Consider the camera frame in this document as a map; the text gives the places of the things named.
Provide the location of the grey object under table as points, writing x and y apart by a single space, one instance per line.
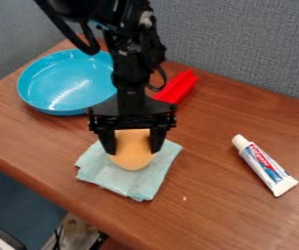
75 235

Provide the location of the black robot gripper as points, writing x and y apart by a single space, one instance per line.
133 110

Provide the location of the white toothpaste tube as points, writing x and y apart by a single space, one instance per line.
279 181

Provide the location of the yellow egg-shaped ball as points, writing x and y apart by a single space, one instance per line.
134 155

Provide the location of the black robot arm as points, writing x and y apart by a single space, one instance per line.
129 25

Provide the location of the light green folded cloth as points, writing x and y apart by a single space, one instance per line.
137 184

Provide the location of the blue plastic plate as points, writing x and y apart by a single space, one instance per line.
66 82

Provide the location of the red plastic block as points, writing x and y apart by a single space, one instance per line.
179 87

